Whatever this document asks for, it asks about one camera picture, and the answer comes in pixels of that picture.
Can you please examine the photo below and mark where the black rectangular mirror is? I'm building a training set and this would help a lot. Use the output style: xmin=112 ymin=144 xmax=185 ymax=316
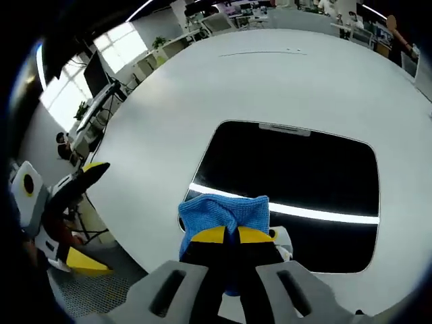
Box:
xmin=176 ymin=119 xmax=381 ymax=275

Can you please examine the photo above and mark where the white low cabinet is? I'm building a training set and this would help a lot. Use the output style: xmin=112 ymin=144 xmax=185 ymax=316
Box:
xmin=132 ymin=30 xmax=200 ymax=84

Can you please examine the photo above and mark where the leafy potted plant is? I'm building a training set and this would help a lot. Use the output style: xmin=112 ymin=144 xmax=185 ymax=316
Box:
xmin=74 ymin=100 xmax=90 ymax=122

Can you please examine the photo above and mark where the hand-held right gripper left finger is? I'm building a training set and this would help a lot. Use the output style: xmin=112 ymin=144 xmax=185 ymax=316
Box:
xmin=107 ymin=225 xmax=237 ymax=324

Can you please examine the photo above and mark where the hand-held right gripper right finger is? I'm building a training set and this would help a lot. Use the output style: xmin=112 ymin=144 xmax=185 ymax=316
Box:
xmin=237 ymin=225 xmax=359 ymax=324

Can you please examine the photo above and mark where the silver laptop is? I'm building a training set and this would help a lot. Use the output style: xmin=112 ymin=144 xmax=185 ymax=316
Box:
xmin=75 ymin=50 xmax=119 ymax=133

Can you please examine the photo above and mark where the blue cleaning cloth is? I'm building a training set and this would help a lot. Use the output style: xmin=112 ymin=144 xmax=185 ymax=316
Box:
xmin=178 ymin=194 xmax=271 ymax=298

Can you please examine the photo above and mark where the white mesh office chair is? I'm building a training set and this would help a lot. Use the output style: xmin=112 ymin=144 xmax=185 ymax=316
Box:
xmin=201 ymin=12 xmax=234 ymax=35

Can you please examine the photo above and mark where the white upright panel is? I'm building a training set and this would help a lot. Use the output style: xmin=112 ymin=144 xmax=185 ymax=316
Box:
xmin=401 ymin=45 xmax=423 ymax=80

